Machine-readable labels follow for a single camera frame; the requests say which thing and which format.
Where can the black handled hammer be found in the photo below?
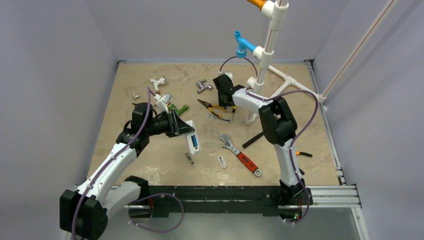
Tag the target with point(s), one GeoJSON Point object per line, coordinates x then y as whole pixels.
{"type": "Point", "coordinates": [252, 140]}

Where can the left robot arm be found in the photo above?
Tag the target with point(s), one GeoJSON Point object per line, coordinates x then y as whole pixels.
{"type": "Point", "coordinates": [85, 211]}

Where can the silver metal transceiver module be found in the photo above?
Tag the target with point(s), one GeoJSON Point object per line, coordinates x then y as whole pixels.
{"type": "Point", "coordinates": [189, 158]}

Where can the white PVC pipe stand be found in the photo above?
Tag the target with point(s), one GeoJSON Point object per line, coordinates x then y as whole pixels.
{"type": "Point", "coordinates": [276, 12]}

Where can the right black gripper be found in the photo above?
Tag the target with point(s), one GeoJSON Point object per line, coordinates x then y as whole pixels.
{"type": "Point", "coordinates": [224, 99]}

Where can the white remote control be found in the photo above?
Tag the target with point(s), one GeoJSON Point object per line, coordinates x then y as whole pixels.
{"type": "Point", "coordinates": [192, 150]}

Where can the orange pipe fitting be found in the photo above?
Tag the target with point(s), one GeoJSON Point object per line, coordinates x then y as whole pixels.
{"type": "Point", "coordinates": [257, 3]}

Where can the white plastic faucet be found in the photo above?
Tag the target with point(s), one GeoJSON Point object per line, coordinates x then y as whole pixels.
{"type": "Point", "coordinates": [158, 82]}

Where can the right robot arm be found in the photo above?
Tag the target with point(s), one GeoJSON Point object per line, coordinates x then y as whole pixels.
{"type": "Point", "coordinates": [278, 126]}

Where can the green plastic faucet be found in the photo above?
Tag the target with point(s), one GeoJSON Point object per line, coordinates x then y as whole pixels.
{"type": "Point", "coordinates": [179, 111]}

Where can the silver combination wrench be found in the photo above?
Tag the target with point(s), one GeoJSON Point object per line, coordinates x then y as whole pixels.
{"type": "Point", "coordinates": [218, 118]}

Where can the aluminium rail frame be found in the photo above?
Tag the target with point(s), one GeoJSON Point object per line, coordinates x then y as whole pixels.
{"type": "Point", "coordinates": [343, 196]}

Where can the yellow handled pliers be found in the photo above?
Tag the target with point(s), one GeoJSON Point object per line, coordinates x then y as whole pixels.
{"type": "Point", "coordinates": [211, 108]}

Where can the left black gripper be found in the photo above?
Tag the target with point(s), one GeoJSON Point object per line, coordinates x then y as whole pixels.
{"type": "Point", "coordinates": [179, 127]}

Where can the blue pipe tap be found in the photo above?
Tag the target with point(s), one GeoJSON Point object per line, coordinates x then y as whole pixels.
{"type": "Point", "coordinates": [243, 45]}

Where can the yellow handled screwdriver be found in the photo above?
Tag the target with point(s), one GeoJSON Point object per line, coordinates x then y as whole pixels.
{"type": "Point", "coordinates": [233, 113]}

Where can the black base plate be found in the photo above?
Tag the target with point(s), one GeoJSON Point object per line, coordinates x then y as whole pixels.
{"type": "Point", "coordinates": [161, 206]}

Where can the red adjustable wrench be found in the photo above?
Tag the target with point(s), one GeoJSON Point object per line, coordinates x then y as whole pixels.
{"type": "Point", "coordinates": [246, 161]}

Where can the blue battery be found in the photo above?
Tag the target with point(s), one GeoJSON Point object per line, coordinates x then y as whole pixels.
{"type": "Point", "coordinates": [194, 141]}

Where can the chrome faucet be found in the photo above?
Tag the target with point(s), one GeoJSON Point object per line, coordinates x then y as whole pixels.
{"type": "Point", "coordinates": [202, 86]}

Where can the orange black tool handle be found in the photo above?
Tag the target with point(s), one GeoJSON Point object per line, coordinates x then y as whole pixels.
{"type": "Point", "coordinates": [301, 153]}

